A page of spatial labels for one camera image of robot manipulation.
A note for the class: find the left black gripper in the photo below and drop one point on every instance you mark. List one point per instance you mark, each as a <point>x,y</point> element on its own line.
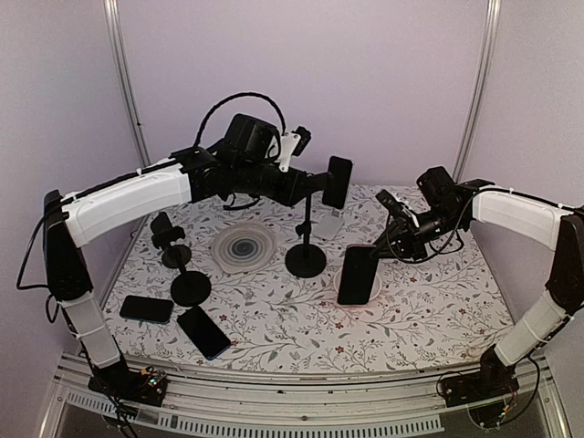
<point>297,180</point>

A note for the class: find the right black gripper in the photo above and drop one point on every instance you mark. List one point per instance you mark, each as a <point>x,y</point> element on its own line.
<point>410,241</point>

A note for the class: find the purple-backed black phone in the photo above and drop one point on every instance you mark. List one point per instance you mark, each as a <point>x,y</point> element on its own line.
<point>357,275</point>

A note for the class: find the tall black phone stand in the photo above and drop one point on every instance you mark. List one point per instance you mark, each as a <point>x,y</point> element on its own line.
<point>305,260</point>

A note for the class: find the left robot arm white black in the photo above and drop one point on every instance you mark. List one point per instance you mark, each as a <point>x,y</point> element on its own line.
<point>253,158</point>

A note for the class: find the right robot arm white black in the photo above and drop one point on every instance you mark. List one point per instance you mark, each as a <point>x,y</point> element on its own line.
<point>533,246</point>

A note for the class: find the white folding phone stand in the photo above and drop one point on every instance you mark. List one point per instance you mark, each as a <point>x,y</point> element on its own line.
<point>329,225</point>

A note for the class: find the short black phone stand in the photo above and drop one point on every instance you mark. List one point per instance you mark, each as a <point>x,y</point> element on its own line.
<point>165,236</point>

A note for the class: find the black round-base phone stand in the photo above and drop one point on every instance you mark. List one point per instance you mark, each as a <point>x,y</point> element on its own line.
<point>190,288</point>

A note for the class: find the blue-edged black phone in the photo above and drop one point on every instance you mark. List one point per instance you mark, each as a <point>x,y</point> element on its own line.
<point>206,336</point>

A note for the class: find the white bowl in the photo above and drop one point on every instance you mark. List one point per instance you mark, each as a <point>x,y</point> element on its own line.
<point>378,285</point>

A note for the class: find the swirl patterned plate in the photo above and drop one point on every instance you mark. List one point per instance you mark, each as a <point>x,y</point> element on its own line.
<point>243,247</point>

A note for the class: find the floral patterned table mat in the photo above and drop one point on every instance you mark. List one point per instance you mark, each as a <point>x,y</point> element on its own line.
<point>443,312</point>

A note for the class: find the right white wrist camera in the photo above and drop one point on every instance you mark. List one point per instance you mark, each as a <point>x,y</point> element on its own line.
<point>397,208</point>

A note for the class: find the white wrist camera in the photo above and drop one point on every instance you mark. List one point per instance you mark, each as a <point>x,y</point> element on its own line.
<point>397,208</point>
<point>292,144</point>

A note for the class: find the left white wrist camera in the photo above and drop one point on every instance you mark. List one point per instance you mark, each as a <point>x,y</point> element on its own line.
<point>292,144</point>

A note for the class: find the front aluminium rail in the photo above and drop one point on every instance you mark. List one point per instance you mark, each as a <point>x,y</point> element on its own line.
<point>212,402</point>

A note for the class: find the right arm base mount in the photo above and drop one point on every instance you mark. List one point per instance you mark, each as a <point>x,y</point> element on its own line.
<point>491,381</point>

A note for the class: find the right aluminium frame post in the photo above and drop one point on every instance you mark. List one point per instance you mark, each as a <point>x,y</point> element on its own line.
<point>486,55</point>

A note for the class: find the aluminium frame post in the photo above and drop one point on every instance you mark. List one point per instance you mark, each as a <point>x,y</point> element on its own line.
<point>113,23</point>
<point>486,55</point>

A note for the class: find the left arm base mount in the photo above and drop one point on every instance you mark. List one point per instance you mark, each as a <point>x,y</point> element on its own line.
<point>118,382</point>

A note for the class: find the left aluminium frame post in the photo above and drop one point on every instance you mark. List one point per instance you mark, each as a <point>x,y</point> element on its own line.
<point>113,23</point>

